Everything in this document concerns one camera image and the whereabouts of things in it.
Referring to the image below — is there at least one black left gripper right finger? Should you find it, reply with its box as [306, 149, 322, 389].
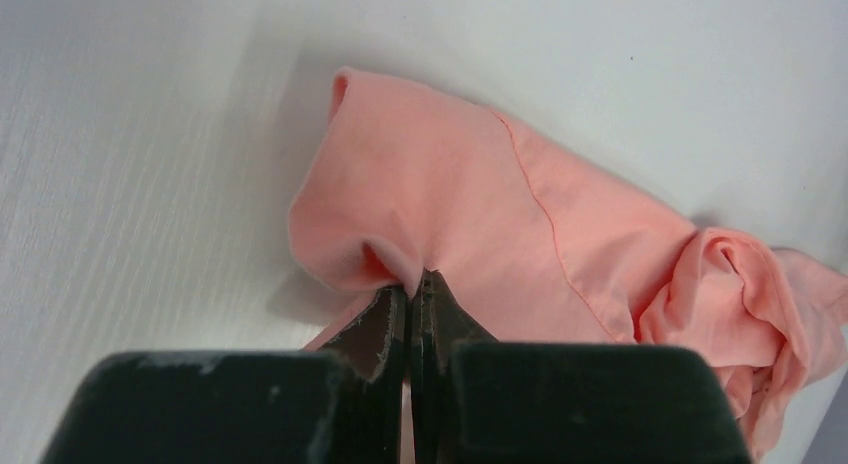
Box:
[409, 271, 751, 463]

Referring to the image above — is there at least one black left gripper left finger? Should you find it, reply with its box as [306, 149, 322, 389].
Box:
[42, 287, 406, 463]

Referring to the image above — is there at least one pink t-shirt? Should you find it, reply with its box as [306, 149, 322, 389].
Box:
[288, 68, 847, 459]

